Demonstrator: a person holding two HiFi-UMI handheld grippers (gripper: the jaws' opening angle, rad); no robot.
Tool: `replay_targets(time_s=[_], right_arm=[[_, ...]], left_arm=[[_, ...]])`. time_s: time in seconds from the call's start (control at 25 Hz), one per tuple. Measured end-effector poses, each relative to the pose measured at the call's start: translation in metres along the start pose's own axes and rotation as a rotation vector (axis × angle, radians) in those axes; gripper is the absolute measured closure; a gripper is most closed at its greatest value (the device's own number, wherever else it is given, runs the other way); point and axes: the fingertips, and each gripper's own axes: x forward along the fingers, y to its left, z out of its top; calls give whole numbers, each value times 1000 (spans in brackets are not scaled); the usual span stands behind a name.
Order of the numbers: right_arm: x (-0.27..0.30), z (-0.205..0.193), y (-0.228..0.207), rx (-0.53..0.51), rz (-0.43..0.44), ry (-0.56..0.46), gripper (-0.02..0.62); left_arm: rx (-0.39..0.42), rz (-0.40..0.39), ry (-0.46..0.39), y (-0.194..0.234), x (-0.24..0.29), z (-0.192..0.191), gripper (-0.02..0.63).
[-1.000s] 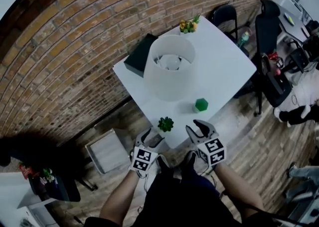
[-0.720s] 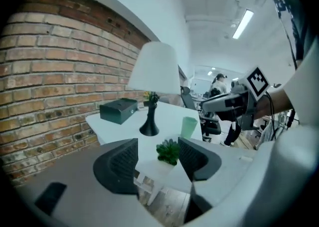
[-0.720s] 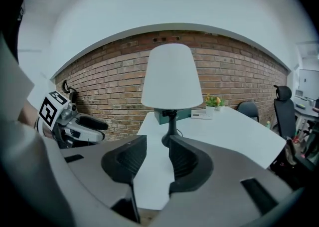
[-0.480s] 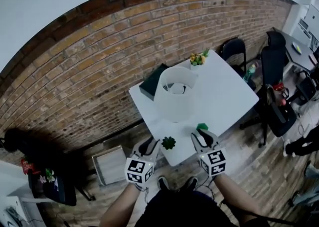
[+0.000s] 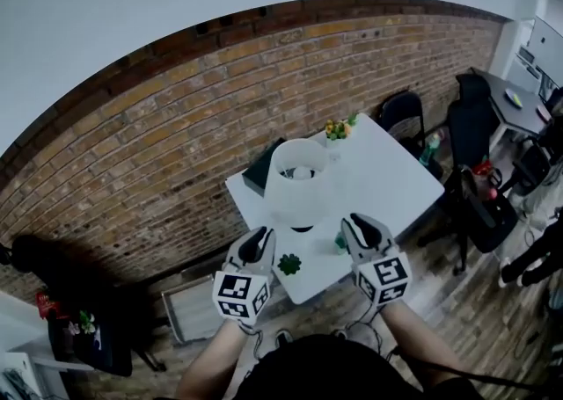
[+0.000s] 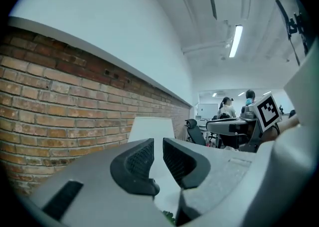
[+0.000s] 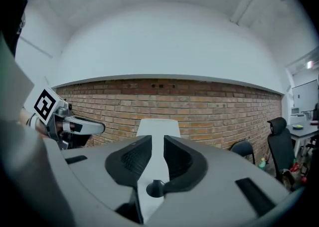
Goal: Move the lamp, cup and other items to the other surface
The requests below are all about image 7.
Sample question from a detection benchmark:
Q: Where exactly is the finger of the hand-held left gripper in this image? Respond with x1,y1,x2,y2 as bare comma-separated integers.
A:
72,117,106,135

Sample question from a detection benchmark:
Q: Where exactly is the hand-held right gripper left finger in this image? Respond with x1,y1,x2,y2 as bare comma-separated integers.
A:
61,135,153,225

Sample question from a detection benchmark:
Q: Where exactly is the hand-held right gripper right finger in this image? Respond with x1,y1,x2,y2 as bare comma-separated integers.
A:
149,135,292,224

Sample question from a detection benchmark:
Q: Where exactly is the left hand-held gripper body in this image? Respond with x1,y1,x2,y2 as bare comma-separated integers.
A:
33,88,75,151

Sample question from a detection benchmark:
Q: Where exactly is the person's left forearm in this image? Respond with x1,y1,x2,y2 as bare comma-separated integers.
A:
17,108,35,128

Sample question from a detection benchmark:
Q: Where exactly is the person's left hand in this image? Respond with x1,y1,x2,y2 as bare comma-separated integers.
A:
56,119,74,136

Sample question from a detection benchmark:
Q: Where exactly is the black folding chair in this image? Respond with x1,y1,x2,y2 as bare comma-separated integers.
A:
230,140,257,166

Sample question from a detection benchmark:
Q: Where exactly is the black mesh office chair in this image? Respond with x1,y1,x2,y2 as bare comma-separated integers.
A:
267,117,301,193

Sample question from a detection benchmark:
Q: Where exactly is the white table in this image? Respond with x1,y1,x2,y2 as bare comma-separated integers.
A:
137,196,165,225

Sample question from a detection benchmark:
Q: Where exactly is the grey top desk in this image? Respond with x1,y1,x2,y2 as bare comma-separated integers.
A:
286,120,319,158

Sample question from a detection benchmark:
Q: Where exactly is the whiteboard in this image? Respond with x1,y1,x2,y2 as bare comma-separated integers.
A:
291,79,319,114

